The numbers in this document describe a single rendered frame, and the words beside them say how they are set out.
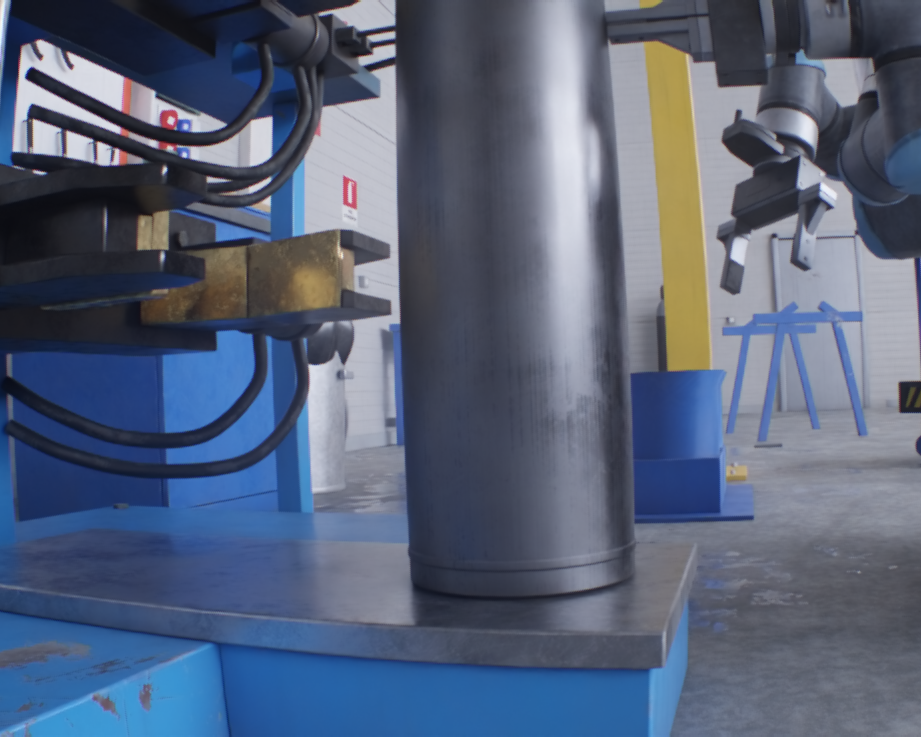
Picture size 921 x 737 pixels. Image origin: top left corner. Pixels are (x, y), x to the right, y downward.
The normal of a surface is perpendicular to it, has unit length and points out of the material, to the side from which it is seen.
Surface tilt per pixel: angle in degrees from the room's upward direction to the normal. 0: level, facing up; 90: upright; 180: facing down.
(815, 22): 124
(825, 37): 142
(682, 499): 90
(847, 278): 90
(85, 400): 90
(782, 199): 155
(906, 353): 90
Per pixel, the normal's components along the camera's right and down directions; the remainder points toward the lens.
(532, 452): 0.08, -0.02
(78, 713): 0.96, -0.04
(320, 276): -0.51, 0.00
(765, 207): -0.28, 0.91
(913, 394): -0.95, 0.03
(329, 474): 0.81, 0.01
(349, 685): -0.28, 0.00
